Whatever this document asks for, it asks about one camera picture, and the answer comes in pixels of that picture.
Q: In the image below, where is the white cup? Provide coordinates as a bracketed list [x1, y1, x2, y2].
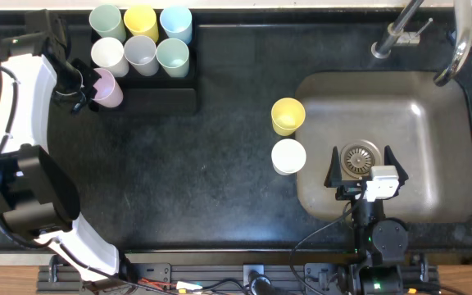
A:
[90, 36, 130, 78]
[270, 138, 307, 176]

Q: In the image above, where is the steel tap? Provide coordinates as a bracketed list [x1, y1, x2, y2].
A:
[370, 0, 472, 88]

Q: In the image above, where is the green cup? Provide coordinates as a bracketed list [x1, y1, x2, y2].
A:
[88, 4, 127, 43]
[156, 38, 191, 79]

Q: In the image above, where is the steel sink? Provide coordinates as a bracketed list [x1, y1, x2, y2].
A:
[294, 71, 472, 225]

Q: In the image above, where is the yellow cup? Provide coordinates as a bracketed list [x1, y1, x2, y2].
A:
[123, 4, 160, 43]
[270, 97, 306, 137]

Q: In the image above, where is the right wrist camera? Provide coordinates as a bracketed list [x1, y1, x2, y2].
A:
[365, 165, 401, 202]

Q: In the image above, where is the mounting rail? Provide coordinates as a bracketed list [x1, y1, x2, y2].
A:
[37, 253, 440, 295]

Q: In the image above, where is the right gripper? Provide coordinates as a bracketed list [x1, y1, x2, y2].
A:
[324, 144, 410, 202]

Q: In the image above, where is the blue cup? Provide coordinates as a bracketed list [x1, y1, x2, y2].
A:
[159, 5, 193, 45]

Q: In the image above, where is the pink cup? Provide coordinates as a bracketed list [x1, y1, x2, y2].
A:
[91, 67, 125, 109]

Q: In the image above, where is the grey cup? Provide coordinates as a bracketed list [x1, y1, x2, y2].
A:
[123, 34, 160, 77]

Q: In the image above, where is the black tray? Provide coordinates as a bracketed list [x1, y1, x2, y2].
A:
[88, 7, 199, 117]

